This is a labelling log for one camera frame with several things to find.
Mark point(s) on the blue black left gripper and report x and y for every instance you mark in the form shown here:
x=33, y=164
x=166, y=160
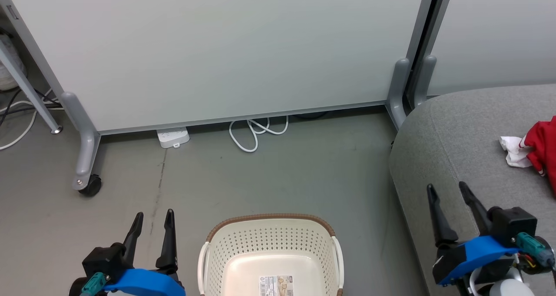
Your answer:
x=143, y=283

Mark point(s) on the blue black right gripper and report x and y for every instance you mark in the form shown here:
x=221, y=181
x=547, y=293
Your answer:
x=473, y=252

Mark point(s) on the red garment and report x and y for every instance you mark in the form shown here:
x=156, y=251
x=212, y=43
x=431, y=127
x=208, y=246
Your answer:
x=545, y=152

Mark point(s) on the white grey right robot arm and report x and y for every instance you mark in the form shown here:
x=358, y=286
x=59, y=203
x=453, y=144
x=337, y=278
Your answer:
x=504, y=285

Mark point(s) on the cream perforated laundry basket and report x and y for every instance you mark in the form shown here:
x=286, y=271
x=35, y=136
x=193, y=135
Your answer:
x=269, y=248

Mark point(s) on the printed basket sticker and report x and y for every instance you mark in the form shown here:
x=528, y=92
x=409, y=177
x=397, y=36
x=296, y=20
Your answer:
x=276, y=286

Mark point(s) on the grey fabric sofa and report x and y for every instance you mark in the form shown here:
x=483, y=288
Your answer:
x=469, y=157

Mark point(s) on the white cloth piece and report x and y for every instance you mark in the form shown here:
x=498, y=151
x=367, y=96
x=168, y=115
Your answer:
x=514, y=150

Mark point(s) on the white power strip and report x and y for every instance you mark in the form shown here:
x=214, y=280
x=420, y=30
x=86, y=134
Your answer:
x=173, y=137

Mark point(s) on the grey partition leg with caster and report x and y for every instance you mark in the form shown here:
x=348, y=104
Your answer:
x=87, y=148

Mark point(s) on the narrow white partition panel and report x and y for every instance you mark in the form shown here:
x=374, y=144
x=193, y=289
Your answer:
x=499, y=31

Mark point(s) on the thin grey metal stand leg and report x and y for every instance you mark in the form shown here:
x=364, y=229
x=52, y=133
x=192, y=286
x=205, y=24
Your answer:
x=30, y=94

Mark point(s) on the wide white partition panel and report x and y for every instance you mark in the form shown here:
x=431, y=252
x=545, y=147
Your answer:
x=226, y=48

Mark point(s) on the white plastic bag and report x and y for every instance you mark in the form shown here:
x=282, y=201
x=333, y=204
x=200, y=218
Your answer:
x=8, y=70

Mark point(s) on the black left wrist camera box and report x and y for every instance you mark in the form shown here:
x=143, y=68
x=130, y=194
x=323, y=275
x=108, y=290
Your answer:
x=102, y=259

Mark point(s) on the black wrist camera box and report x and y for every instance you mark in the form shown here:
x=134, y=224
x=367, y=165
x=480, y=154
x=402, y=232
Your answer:
x=102, y=259
x=512, y=224

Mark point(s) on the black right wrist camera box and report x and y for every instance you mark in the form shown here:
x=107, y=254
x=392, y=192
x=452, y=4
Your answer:
x=512, y=224

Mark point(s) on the teal left camera connector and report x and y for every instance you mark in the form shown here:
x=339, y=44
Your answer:
x=93, y=283

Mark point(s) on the teal camera connector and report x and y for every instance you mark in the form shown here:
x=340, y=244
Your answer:
x=93, y=283
x=532, y=246

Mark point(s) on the teal right camera connector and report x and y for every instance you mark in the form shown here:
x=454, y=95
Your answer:
x=532, y=246

